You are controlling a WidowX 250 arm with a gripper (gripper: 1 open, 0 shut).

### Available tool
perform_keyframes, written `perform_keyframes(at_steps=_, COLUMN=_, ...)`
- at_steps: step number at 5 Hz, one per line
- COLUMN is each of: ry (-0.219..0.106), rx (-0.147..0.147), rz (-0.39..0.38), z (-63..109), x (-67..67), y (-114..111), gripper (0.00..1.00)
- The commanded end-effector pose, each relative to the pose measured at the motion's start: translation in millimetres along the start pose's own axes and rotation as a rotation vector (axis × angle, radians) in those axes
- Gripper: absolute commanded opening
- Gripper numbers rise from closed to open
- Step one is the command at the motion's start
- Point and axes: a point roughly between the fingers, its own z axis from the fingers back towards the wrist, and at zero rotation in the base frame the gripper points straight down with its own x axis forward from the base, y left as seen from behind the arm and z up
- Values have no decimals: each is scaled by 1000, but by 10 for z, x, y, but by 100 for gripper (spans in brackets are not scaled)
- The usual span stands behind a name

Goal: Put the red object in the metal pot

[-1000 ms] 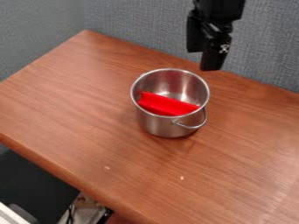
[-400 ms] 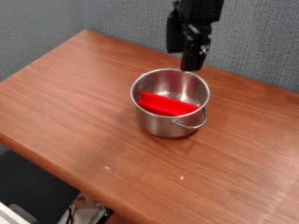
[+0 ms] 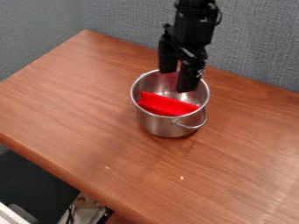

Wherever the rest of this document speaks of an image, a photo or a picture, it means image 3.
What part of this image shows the red rectangular block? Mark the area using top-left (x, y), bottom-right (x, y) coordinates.
top-left (137, 92), bottom-right (200, 116)

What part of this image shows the stainless steel pot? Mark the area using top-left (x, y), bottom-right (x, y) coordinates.
top-left (131, 70), bottom-right (211, 138)

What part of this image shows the grey table leg bracket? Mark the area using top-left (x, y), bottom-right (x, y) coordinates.
top-left (57, 192), bottom-right (113, 224)

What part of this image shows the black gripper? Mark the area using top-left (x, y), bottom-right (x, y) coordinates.
top-left (157, 0), bottom-right (220, 93)

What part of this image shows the white object at corner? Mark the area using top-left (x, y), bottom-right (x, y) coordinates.
top-left (0, 202), bottom-right (31, 224)

